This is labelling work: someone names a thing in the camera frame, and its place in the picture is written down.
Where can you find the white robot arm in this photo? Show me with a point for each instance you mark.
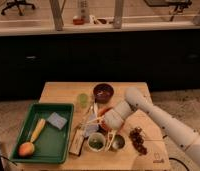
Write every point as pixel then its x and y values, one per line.
pixel 185 137

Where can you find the small brown box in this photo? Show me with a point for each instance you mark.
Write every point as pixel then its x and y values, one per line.
pixel 77 142

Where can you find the black office chair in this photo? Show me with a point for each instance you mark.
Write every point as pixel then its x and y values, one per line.
pixel 17 3

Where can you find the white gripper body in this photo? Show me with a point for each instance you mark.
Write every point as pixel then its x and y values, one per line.
pixel 115 117

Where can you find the small metal bowl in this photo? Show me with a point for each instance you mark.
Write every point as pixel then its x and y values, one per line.
pixel 118 142

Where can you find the green plastic tray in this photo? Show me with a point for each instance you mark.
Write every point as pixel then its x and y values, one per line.
pixel 51 146

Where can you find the dark grape bunch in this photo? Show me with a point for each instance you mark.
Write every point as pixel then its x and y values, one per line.
pixel 137 140

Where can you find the grey blue sponge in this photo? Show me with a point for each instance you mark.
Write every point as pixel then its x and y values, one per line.
pixel 56 120

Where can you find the green translucent cup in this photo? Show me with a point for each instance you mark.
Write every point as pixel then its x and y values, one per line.
pixel 83 100

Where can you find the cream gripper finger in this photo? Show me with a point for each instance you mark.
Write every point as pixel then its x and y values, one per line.
pixel 110 138
pixel 95 120

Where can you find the dark cabinet counter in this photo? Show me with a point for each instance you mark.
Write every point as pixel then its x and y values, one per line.
pixel 164 59

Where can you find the grey cloth piece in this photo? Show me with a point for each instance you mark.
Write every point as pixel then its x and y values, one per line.
pixel 90 128

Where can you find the white paper cup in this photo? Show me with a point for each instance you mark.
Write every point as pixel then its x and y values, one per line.
pixel 96 142

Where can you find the orange round fruit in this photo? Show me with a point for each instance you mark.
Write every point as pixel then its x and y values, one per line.
pixel 26 149

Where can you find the white bottle on counter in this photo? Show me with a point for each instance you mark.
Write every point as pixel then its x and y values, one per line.
pixel 83 10

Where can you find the dark red bowl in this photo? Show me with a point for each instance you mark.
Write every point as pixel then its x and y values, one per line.
pixel 103 92

